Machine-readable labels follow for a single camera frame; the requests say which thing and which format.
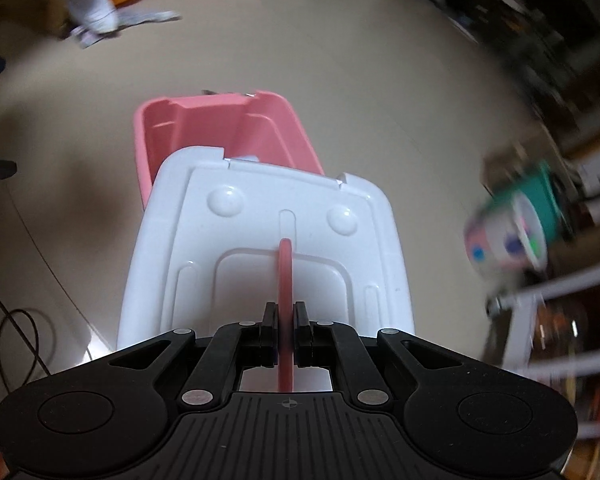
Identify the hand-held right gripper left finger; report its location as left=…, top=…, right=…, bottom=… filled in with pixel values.
left=109, top=302, right=281, bottom=414

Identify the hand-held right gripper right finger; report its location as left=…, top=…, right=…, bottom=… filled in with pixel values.
left=294, top=302, right=470, bottom=412

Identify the white lid with pink handle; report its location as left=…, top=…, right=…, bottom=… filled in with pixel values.
left=117, top=145, right=415, bottom=394

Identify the pink plastic storage bin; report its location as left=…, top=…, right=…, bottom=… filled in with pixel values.
left=132, top=91, right=327, bottom=209

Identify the crumpled white paper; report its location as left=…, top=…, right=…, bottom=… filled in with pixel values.
left=64, top=0, right=121, bottom=36

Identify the printed paper wrapper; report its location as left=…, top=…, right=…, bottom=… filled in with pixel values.
left=70, top=10, right=182, bottom=50

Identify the pastel polka dot bucket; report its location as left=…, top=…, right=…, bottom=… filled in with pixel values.
left=462, top=194, right=549, bottom=277

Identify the green plastic bucket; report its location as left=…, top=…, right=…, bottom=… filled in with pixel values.
left=482, top=161, right=572, bottom=241

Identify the black cable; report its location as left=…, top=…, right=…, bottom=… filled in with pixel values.
left=0, top=274, right=57, bottom=396

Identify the white wheeled cart frame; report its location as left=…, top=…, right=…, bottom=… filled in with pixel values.
left=487, top=264, right=600, bottom=443

